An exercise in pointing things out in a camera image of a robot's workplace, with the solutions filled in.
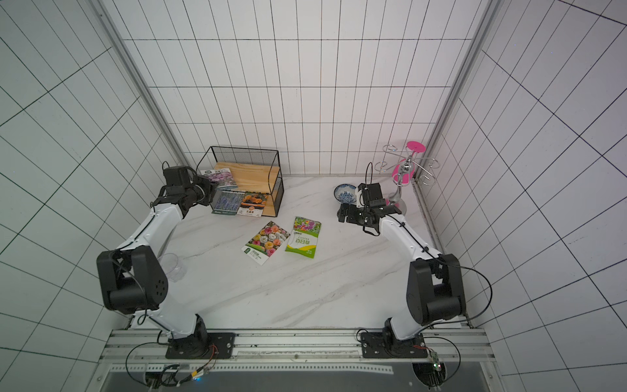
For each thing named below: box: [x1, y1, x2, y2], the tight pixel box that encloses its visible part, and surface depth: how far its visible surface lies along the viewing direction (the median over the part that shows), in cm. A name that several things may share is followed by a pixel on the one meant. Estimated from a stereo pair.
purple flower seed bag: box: [200, 167, 235, 185], surface depth 96 cm
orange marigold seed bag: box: [236, 191, 270, 218], surface depth 109 cm
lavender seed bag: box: [210, 189, 245, 215], surface depth 109 cm
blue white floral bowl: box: [333, 183, 357, 205], surface depth 112 cm
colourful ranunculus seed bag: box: [241, 220, 291, 266], surface depth 98 cm
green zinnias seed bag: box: [284, 216, 322, 259], surface depth 100 cm
